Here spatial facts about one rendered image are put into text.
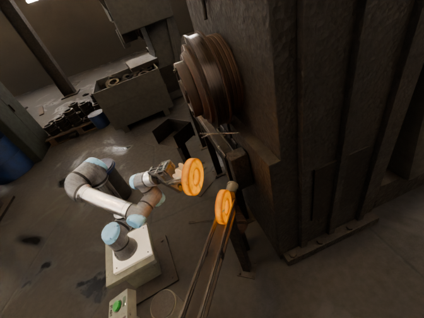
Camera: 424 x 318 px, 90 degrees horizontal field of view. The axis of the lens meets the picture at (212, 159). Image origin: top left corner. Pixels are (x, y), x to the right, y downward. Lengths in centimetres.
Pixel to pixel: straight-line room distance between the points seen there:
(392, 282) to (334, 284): 30
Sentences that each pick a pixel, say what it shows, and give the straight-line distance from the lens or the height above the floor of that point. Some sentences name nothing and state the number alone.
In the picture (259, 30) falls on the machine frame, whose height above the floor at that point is 135.
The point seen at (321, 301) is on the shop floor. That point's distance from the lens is 157.
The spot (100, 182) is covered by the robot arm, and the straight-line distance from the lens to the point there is 131.
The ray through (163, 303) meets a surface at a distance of 113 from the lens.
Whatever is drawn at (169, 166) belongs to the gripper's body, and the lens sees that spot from 93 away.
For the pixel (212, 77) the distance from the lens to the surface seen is 94.
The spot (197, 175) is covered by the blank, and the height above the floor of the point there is 88.
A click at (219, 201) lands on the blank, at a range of 94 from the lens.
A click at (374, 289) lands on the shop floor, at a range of 165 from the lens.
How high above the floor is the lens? 150
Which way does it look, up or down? 38 degrees down
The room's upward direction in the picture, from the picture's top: 19 degrees counter-clockwise
